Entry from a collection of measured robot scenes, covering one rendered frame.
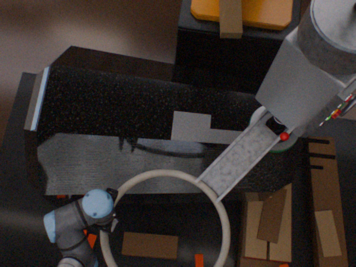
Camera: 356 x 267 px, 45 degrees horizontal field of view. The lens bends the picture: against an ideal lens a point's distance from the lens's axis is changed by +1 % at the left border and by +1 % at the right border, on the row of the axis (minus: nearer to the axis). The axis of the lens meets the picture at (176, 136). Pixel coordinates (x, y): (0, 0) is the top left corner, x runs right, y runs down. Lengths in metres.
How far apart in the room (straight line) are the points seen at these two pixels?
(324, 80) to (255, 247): 1.32
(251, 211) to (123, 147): 0.88
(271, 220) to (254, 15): 1.07
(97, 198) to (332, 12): 0.85
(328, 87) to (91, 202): 0.78
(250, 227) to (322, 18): 1.49
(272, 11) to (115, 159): 1.04
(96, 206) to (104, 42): 1.80
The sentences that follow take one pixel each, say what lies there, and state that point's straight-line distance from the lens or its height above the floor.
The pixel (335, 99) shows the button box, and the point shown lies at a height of 1.47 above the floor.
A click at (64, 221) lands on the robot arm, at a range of 1.39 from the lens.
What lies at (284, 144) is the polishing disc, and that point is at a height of 0.83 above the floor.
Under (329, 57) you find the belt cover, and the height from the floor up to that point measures 1.62.
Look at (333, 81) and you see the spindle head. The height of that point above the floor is 1.52.
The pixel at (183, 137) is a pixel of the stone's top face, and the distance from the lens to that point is 1.86.
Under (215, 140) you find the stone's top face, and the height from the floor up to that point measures 0.81.
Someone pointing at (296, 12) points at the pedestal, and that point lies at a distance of 2.32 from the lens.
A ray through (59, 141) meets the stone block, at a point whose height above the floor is 0.77.
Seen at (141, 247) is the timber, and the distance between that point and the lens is 2.44.
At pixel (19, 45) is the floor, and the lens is 3.12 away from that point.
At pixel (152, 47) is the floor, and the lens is 2.97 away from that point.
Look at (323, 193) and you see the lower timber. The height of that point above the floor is 0.11.
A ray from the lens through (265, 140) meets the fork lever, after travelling 1.74.
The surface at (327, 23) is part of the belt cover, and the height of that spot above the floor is 1.68.
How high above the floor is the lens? 2.56
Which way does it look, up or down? 71 degrees down
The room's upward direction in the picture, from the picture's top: 6 degrees clockwise
